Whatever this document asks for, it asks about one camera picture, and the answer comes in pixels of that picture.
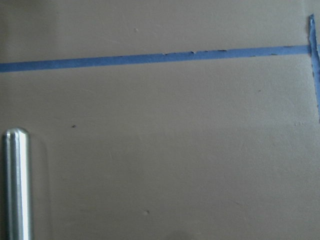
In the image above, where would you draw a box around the steel muddler with black tip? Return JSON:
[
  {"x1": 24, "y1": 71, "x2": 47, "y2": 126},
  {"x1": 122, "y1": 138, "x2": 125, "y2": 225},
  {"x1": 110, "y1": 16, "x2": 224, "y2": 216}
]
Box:
[{"x1": 2, "y1": 127, "x2": 34, "y2": 240}]

